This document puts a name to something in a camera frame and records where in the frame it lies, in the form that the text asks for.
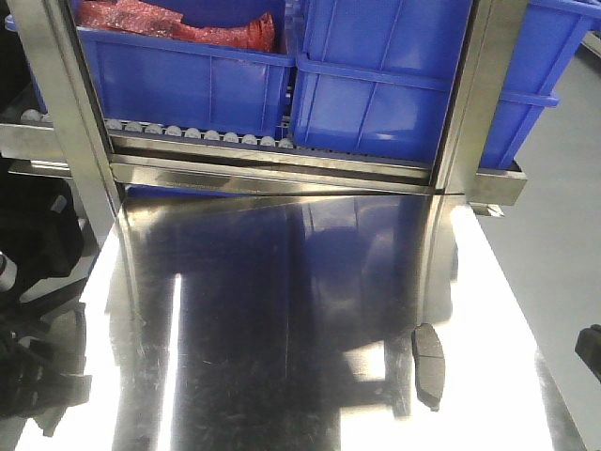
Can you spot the blue plastic bin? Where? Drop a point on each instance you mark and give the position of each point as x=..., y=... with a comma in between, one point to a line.
x=375, y=77
x=194, y=85

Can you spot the grey brake pad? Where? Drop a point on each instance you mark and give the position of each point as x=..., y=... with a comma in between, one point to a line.
x=67, y=337
x=429, y=365

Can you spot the left blue plastic bin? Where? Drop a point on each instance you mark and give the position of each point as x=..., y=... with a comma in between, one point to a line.
x=194, y=85

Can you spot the stainless steel roller rack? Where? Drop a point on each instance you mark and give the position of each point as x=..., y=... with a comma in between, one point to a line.
x=77, y=143

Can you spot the right blue plastic bin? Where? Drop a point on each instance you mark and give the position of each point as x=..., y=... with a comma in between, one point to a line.
x=375, y=77

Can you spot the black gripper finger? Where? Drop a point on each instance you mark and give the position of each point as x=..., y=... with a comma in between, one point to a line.
x=588, y=348
x=29, y=381
x=48, y=419

